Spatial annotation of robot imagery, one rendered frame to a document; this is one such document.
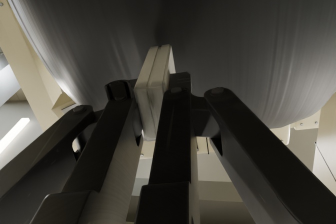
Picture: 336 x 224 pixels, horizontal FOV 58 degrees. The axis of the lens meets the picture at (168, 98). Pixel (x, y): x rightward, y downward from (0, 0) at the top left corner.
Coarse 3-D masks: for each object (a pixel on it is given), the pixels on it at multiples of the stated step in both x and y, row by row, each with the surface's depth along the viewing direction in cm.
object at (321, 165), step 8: (328, 104) 58; (320, 112) 63; (328, 112) 59; (320, 120) 63; (328, 120) 59; (320, 128) 64; (328, 128) 60; (320, 136) 64; (328, 136) 60; (320, 144) 65; (328, 144) 61; (320, 152) 66; (328, 152) 61; (320, 160) 66; (328, 160) 62; (320, 168) 67; (328, 168) 62; (320, 176) 67; (328, 176) 63; (328, 184) 63
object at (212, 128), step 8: (184, 72) 17; (176, 80) 16; (184, 80) 16; (168, 88) 15; (192, 96) 14; (200, 96) 14; (192, 104) 13; (200, 104) 13; (192, 112) 13; (200, 112) 13; (208, 112) 13; (200, 120) 13; (208, 120) 13; (200, 128) 13; (208, 128) 13; (216, 128) 13; (200, 136) 14; (208, 136) 13; (216, 136) 13
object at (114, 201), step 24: (120, 96) 14; (120, 120) 12; (96, 144) 11; (120, 144) 11; (96, 168) 9; (120, 168) 11; (72, 192) 8; (96, 192) 8; (120, 192) 10; (48, 216) 7; (72, 216) 7; (96, 216) 8; (120, 216) 10
